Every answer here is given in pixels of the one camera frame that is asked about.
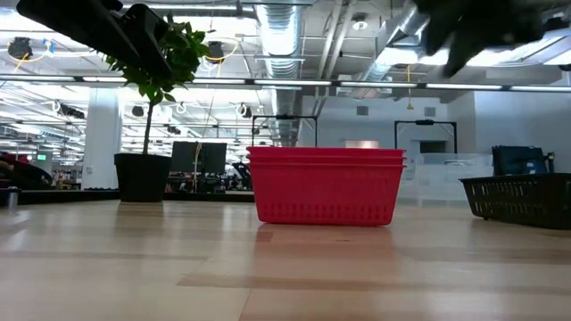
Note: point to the silver metal cylinder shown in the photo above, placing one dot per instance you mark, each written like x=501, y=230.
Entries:
x=13, y=198

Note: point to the black computer monitor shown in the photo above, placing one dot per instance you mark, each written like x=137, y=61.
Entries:
x=215, y=158
x=185, y=157

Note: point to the black metal stand frame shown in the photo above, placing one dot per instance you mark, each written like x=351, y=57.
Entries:
x=425, y=122
x=284, y=117

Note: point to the black plastic slotted basket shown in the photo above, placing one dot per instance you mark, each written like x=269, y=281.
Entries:
x=522, y=200

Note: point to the dark blue crate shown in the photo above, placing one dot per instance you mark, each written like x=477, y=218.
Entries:
x=519, y=160

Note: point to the silver round ceiling duct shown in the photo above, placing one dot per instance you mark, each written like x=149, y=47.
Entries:
x=383, y=67
x=280, y=40

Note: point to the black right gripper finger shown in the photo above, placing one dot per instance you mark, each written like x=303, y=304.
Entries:
x=432, y=38
x=459, y=60

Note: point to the linear ceiling light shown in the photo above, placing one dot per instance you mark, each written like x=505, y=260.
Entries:
x=377, y=84
x=218, y=81
x=464, y=86
x=292, y=83
x=540, y=88

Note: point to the black aluminium table frame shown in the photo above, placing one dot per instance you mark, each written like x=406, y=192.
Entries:
x=67, y=196

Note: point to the white building column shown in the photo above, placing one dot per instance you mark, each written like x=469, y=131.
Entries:
x=101, y=138

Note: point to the potted green plant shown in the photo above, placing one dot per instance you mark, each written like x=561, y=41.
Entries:
x=143, y=178

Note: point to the grey square wall panel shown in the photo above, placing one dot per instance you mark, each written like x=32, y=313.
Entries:
x=362, y=111
x=429, y=112

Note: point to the clear plastic storage container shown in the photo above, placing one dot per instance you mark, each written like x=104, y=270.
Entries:
x=446, y=178

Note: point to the person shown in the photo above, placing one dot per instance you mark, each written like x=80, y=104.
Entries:
x=27, y=176

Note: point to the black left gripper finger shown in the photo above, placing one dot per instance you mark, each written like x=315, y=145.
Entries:
x=149, y=44

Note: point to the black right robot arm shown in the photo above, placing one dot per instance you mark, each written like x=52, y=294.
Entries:
x=555, y=23

